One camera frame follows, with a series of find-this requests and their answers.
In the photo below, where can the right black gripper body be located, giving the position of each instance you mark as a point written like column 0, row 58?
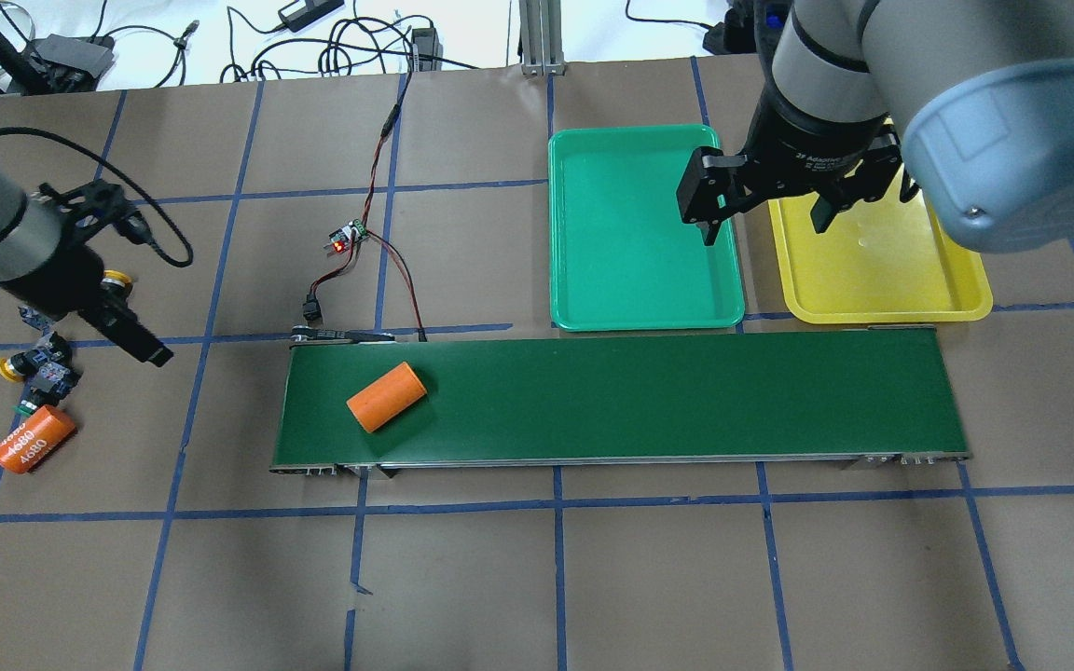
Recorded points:
column 812, row 149

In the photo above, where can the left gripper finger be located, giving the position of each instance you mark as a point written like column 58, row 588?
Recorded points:
column 119, row 323

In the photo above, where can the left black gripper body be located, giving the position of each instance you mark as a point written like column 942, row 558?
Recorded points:
column 64, row 277

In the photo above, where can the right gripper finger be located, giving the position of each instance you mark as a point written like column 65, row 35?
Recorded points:
column 711, row 190
column 833, row 198

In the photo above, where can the green push button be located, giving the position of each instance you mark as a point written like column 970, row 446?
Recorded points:
column 36, row 319
column 52, row 383

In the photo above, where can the orange cylinder with 4680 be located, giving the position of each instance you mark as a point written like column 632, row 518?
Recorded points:
column 35, row 438

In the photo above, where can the plain orange cylinder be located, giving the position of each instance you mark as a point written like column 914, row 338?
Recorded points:
column 383, row 400

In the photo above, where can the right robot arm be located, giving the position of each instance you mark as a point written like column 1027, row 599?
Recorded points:
column 970, row 103

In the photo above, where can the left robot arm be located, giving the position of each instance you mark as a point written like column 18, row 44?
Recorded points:
column 21, row 236

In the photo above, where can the yellow plastic tray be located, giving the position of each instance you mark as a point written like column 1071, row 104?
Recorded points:
column 880, row 262

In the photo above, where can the green plastic tray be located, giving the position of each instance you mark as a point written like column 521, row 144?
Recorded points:
column 621, row 258

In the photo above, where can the black power adapter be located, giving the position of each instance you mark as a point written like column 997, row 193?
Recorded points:
column 730, row 38

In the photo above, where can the black connector plug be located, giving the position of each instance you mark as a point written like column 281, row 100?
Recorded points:
column 311, row 309

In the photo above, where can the green conveyor belt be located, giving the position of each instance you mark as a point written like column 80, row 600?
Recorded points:
column 786, row 396

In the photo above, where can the aluminium frame post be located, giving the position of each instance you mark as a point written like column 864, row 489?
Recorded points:
column 540, row 37

